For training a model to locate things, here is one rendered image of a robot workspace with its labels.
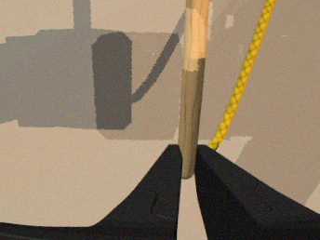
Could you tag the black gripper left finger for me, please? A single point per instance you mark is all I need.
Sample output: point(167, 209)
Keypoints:
point(150, 212)

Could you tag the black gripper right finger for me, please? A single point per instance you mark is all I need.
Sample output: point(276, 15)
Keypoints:
point(238, 206)

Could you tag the thin wooden stick with yellow string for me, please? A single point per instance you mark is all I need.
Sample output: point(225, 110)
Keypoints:
point(191, 85)

